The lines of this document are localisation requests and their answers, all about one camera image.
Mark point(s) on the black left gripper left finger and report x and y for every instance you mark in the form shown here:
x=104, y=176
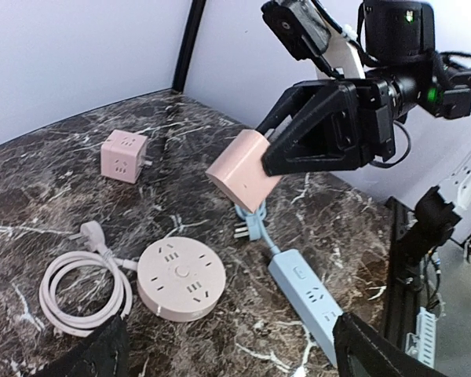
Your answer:
x=105, y=352

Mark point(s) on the blue power strip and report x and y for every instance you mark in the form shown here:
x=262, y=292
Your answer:
x=310, y=299

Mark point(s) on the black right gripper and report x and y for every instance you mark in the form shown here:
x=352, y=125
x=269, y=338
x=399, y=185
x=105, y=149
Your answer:
x=335, y=125

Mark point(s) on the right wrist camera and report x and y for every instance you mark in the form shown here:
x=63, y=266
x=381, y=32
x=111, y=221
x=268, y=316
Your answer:
x=298, y=26

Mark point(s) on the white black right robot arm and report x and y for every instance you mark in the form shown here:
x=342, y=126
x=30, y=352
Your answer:
x=372, y=76

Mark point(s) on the small pink plug adapter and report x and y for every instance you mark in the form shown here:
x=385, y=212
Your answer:
x=239, y=174

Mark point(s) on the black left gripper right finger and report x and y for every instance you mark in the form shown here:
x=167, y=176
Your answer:
x=361, y=351

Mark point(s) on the round pink power strip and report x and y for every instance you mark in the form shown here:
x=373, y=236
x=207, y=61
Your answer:
x=180, y=279

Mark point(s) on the white cable duct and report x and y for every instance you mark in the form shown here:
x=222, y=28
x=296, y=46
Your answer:
x=421, y=344

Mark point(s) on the pink cube socket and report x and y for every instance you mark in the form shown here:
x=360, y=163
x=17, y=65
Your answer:
x=123, y=155

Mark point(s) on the black vertical frame post left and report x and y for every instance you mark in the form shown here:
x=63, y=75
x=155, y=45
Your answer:
x=184, y=57

